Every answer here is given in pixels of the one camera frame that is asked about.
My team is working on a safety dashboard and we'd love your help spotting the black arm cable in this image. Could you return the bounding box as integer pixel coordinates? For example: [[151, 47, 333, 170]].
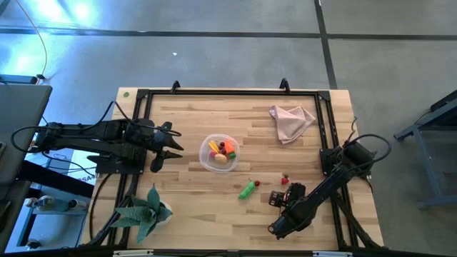
[[9, 100, 183, 155], [338, 116, 393, 173]]

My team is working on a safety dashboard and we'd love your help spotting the green toy cucumber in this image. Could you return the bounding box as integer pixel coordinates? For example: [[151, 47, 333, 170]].
[[238, 181, 256, 200]]

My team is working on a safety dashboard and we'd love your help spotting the white small device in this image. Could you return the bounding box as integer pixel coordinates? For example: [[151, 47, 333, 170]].
[[67, 198, 89, 211]]

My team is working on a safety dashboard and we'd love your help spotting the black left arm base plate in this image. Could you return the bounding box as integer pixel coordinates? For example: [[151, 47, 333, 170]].
[[86, 153, 147, 175]]

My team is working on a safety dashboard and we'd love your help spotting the white plant pot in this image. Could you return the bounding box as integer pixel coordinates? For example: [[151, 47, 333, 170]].
[[159, 201, 174, 226]]

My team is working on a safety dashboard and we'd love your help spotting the pink folded cloth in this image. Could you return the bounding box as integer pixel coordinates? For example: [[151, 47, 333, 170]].
[[268, 104, 317, 146]]

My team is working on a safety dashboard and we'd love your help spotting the clear bottle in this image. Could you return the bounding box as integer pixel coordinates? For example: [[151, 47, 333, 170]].
[[24, 195, 71, 213]]

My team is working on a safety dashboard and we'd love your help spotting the orange cable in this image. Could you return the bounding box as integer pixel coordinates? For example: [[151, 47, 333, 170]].
[[14, 0, 49, 78]]

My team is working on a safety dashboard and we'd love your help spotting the clear plastic tupperware container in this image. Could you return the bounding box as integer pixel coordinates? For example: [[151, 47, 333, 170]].
[[199, 133, 241, 174]]

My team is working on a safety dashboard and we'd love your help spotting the grey desk top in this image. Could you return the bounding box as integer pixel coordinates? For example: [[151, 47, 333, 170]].
[[0, 84, 54, 185]]

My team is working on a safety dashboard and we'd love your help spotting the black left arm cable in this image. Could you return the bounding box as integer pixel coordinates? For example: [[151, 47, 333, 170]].
[[9, 100, 183, 155]]

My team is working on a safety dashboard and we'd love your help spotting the green artificial plant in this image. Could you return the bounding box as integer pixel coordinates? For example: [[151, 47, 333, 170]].
[[110, 183, 174, 245]]

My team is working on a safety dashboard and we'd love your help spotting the black diagonal bar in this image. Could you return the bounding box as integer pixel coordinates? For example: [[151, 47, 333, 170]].
[[17, 160, 96, 199]]

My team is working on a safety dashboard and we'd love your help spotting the white bracket strip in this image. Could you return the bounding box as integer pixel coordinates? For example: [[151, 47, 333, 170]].
[[312, 251, 353, 257], [112, 249, 154, 257]]

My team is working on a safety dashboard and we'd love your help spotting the white printed label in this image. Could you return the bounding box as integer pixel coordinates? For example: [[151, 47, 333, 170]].
[[67, 149, 101, 186]]

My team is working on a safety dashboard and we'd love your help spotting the blue-grey metal stand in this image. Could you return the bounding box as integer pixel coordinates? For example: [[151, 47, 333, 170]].
[[393, 89, 457, 210]]

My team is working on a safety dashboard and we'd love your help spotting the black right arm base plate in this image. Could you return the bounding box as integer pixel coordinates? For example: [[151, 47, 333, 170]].
[[319, 146, 372, 178]]

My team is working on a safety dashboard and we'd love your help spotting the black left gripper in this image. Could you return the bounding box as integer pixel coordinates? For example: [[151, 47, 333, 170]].
[[141, 121, 184, 173]]

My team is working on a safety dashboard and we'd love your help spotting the black aluminium table frame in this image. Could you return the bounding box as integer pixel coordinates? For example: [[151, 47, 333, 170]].
[[84, 88, 385, 251]]

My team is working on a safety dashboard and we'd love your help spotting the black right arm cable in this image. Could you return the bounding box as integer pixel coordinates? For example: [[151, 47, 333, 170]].
[[338, 116, 393, 173]]

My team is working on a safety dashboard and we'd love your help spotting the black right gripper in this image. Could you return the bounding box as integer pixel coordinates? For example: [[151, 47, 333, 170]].
[[268, 182, 307, 208]]

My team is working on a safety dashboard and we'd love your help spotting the orange toy carrot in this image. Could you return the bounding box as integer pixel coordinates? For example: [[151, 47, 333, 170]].
[[224, 139, 237, 160]]

